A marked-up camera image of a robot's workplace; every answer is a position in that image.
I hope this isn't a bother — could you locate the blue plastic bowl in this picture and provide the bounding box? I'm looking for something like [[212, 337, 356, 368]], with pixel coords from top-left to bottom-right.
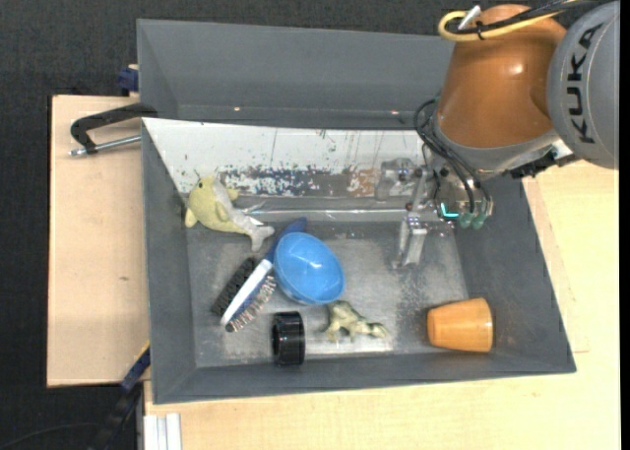
[[273, 231, 346, 306]]

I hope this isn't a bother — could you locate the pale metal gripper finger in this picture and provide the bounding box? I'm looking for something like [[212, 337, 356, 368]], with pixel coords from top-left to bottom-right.
[[377, 157, 420, 202], [392, 214, 429, 271]]

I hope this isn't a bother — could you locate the yellow and grey plush shark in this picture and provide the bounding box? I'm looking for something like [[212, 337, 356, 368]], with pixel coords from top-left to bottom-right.
[[183, 174, 276, 252]]

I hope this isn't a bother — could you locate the blue and white brush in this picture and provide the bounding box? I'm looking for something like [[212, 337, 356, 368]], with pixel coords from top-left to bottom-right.
[[220, 217, 309, 334]]

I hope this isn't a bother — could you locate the orange cup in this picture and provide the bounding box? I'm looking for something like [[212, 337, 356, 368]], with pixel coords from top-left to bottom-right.
[[425, 296, 495, 354]]

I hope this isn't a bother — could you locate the green toy dinosaur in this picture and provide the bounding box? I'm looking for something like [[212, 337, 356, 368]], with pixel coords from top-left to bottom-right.
[[321, 299, 390, 344]]

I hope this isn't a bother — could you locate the grey metal bin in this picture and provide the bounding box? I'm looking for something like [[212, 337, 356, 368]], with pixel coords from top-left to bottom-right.
[[135, 18, 578, 405]]

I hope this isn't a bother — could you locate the black ribbed ring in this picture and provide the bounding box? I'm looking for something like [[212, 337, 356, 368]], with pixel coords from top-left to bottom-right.
[[271, 310, 307, 367]]

